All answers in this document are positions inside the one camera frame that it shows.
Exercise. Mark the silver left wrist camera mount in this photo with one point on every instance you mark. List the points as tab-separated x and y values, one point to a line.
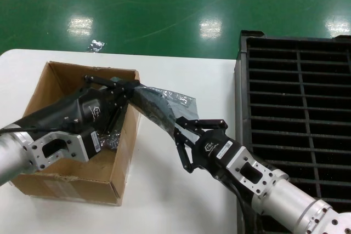
55	149

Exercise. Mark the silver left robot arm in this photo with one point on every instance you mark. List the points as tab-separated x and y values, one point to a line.
11	157

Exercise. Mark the crumpled foil scrap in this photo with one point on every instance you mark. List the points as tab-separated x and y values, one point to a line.
96	46

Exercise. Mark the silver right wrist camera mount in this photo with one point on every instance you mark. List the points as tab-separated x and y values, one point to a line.
246	171

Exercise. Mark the black slotted plastic container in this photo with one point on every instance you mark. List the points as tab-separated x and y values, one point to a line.
274	86

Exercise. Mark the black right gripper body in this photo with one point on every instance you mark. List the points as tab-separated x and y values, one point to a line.
208	149

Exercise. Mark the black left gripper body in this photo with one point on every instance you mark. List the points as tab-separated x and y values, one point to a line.
71	110

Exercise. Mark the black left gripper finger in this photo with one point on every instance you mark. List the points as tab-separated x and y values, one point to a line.
120	86
120	110

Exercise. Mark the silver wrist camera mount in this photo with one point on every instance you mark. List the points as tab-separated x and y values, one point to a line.
246	171
55	149

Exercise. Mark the bagged graphics card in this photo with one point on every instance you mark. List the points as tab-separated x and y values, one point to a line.
109	142

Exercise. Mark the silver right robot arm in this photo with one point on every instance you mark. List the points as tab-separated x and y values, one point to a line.
288	201

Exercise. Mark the brown cardboard box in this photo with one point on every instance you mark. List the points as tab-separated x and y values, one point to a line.
68	187

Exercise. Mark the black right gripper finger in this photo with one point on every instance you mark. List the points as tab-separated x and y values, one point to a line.
186	151
208	125

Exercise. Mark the grey antistatic bag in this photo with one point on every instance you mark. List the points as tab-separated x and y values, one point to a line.
181	102

